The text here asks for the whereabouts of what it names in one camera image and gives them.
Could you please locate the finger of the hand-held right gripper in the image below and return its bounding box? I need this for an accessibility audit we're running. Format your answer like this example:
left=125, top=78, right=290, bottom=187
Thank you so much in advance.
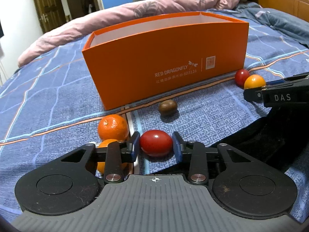
left=262, top=72, right=309, bottom=88
left=243, top=87, right=265, bottom=102

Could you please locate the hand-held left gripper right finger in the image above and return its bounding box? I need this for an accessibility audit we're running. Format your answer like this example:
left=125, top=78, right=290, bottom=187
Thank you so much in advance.
left=172, top=132, right=266, bottom=184

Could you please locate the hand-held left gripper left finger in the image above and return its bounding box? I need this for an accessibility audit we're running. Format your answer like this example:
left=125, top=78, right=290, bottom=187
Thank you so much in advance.
left=47, top=132, right=141, bottom=184

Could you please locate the yellow-orange tomato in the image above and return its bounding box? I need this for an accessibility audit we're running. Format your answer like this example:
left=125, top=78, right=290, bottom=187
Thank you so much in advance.
left=244, top=74, right=266, bottom=90

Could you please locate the large red tomato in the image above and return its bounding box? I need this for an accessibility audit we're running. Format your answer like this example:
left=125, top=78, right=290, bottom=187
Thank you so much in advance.
left=139, top=130, right=174, bottom=157

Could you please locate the orange cardboard box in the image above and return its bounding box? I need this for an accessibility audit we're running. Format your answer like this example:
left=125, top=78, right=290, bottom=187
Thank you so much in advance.
left=81, top=11, right=250, bottom=111

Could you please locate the small red tomato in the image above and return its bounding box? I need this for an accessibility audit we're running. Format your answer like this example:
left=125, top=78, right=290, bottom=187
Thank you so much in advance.
left=235, top=69, right=251, bottom=88

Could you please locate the tangerine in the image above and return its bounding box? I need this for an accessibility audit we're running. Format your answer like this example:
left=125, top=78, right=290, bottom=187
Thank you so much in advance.
left=96, top=139, right=128, bottom=174
left=98, top=114, right=129, bottom=142

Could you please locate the brown round fruit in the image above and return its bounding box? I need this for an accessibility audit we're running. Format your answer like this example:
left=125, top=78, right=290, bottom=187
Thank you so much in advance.
left=159, top=100, right=178, bottom=115

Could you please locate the black cloth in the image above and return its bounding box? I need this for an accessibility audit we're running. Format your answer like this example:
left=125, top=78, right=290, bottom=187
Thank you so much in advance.
left=210, top=106, right=309, bottom=172

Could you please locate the blue-grey quilt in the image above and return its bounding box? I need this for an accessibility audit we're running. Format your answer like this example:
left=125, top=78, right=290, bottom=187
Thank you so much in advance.
left=235, top=1, right=309, bottom=50

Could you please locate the blue plaid bed sheet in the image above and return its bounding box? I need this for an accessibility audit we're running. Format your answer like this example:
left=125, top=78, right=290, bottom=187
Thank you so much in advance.
left=0, top=1, right=309, bottom=223

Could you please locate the pink quilt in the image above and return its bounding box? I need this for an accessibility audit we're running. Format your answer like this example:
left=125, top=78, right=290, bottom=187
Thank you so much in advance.
left=18, top=0, right=242, bottom=68

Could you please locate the wooden door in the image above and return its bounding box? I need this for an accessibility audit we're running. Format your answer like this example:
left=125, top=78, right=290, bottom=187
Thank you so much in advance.
left=31, top=0, right=67, bottom=33

